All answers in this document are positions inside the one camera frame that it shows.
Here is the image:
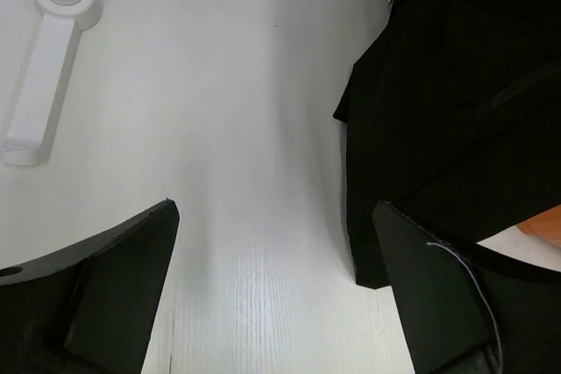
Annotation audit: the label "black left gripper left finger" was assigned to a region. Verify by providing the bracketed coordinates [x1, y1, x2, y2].
[1, 200, 180, 373]

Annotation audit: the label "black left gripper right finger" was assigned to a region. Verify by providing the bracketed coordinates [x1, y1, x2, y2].
[373, 201, 560, 373]

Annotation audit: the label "black shorts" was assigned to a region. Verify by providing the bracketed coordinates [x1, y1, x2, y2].
[334, 0, 560, 289]

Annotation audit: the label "orange plastic basket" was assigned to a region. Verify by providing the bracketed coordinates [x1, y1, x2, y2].
[516, 205, 561, 247]

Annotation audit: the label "white metal clothes rack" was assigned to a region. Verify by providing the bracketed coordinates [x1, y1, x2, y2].
[1, 0, 103, 166]

